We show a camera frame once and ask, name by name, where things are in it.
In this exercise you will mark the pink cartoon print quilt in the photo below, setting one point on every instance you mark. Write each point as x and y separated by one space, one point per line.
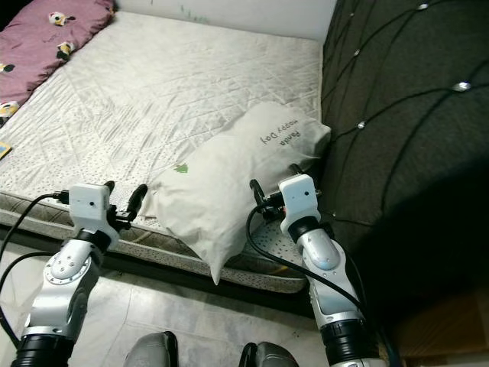
38 46

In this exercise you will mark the grey right robot leg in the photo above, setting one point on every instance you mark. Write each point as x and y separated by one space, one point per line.
275 357

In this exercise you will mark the colourful children's book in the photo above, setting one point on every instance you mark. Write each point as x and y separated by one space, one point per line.
4 149

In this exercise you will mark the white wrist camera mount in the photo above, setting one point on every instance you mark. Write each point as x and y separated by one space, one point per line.
300 195
89 204

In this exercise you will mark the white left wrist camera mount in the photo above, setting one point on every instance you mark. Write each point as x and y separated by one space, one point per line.
89 204

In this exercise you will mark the white quilted mattress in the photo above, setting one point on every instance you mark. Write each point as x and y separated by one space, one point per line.
160 92

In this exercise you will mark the white pillow with green tree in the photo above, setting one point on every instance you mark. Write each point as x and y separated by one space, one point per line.
229 183

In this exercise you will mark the grey left robot leg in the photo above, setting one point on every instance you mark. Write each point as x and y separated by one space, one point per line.
149 352

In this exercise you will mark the grey robot leg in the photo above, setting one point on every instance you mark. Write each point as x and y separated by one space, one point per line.
149 352
275 357

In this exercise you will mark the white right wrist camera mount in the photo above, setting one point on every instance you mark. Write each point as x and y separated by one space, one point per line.
300 195

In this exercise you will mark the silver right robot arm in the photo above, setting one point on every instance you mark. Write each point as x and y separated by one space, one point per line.
328 267

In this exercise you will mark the black tufted headboard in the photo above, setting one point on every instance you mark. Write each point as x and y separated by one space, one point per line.
405 76

